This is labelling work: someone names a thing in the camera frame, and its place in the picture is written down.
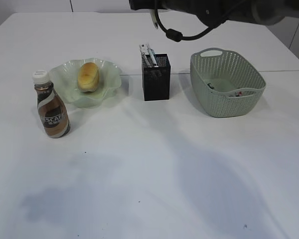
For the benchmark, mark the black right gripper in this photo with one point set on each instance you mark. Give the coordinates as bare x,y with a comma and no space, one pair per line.
147,4

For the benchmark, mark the white green ballpoint pen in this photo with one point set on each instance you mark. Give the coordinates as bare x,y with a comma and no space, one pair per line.
154,20

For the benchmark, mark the transparent plastic ruler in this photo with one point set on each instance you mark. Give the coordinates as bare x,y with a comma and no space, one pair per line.
142,46

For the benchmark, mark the sugar dusted bread loaf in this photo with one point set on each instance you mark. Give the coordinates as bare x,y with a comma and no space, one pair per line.
88,77

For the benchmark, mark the brown Nescafe coffee bottle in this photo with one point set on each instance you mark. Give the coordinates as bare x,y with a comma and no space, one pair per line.
51,109

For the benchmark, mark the clear grey gel pen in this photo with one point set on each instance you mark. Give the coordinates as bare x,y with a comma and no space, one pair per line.
144,57

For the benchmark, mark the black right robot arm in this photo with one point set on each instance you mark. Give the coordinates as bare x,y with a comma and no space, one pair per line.
263,12

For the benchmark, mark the black mesh pen holder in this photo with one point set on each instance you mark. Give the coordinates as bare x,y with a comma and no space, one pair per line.
156,80

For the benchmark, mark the green wavy glass plate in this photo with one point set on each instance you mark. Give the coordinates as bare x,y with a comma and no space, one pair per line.
64,78

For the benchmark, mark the green plastic woven basket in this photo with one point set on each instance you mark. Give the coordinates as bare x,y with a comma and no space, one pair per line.
228,72

